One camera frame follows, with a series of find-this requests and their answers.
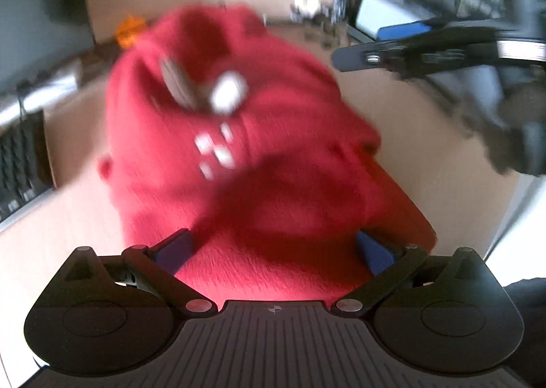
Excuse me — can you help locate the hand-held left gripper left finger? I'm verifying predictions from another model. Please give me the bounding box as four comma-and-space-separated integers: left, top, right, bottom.
53, 228, 219, 315

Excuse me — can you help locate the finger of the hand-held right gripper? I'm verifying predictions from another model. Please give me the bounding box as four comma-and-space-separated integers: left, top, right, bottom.
331, 31, 498, 73
376, 17, 498, 43

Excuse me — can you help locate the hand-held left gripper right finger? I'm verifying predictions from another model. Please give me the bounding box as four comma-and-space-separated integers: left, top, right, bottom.
330, 229, 496, 317

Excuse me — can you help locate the red hooded fleece garment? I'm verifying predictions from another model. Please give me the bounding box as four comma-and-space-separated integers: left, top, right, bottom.
97, 4, 438, 302

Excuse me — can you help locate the white crumpled paper flower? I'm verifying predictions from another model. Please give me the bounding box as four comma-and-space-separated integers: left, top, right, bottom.
290, 0, 330, 20

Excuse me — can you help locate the dark cloth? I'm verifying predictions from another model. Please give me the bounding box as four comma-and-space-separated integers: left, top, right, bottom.
503, 276, 546, 376

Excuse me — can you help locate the black keyboard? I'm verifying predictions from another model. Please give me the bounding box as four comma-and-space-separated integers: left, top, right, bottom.
0, 108, 56, 223

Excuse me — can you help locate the orange object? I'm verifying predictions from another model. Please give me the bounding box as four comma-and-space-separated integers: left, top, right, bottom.
114, 16, 148, 50

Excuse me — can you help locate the black curved monitor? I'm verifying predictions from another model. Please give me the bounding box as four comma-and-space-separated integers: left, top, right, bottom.
0, 0, 97, 129

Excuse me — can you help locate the black cable bundle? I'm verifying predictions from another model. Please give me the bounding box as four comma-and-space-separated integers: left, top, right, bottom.
260, 13, 343, 48

